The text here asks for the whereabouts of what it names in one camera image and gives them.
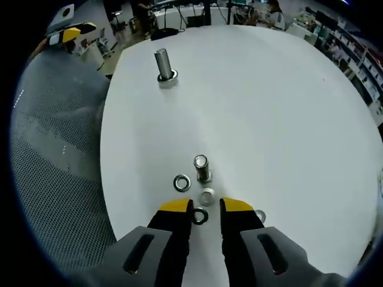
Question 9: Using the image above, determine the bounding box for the black chair back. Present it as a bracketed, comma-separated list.
[150, 28, 182, 41]

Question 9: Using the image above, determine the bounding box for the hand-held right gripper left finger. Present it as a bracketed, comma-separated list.
[115, 197, 194, 287]

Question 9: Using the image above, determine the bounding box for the large steel washer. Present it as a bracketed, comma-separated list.
[157, 69, 180, 83]

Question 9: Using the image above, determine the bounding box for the shelving with white bins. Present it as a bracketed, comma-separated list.
[314, 10, 383, 116]

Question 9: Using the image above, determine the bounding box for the large threaded stud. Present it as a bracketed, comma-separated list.
[153, 47, 180, 89]

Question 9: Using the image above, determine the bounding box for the grey mesh fabric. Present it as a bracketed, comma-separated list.
[10, 47, 120, 270]

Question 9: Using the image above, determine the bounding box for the steel hex nut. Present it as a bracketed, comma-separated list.
[198, 188, 217, 207]

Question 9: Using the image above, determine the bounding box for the small threaded stud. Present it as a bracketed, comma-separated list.
[193, 154, 214, 183]

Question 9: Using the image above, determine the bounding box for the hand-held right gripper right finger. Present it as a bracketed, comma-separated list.
[219, 197, 318, 287]

